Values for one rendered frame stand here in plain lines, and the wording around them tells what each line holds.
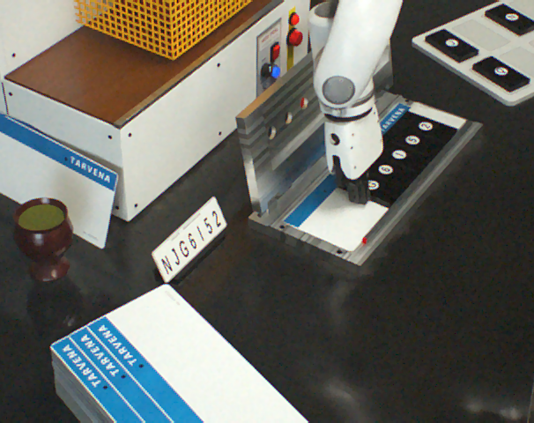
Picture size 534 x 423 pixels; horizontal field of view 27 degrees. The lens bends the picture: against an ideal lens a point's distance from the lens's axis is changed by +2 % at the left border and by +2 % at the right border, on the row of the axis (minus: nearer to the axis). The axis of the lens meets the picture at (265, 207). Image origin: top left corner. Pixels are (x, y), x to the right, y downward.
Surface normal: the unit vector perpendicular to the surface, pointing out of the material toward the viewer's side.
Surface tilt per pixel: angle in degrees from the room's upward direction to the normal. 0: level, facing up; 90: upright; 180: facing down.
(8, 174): 69
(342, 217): 0
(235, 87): 90
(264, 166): 79
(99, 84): 0
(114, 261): 0
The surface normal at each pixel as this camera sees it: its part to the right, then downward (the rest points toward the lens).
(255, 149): 0.82, 0.21
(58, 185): -0.56, 0.20
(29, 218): 0.01, -0.76
